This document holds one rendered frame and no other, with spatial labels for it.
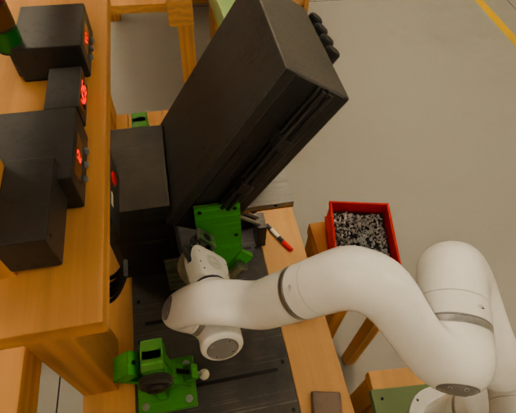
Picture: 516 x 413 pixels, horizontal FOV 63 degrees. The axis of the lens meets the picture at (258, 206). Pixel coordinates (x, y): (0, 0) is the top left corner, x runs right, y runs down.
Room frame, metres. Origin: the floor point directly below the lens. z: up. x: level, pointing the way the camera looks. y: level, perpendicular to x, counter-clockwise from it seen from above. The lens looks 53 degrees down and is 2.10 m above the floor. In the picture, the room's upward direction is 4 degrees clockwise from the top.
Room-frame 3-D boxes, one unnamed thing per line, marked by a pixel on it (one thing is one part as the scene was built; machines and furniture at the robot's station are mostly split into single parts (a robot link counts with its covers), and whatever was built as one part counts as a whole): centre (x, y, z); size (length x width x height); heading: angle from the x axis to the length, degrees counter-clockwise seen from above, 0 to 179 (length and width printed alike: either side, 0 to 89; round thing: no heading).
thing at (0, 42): (0.71, 0.50, 1.62); 0.05 x 0.05 x 0.05
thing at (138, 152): (0.74, 0.34, 1.07); 0.30 x 0.18 x 0.34; 15
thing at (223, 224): (0.62, 0.10, 1.17); 0.13 x 0.12 x 0.20; 15
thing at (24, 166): (0.34, 0.32, 1.59); 0.15 x 0.07 x 0.07; 15
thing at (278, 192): (0.78, 0.11, 1.11); 0.39 x 0.16 x 0.03; 105
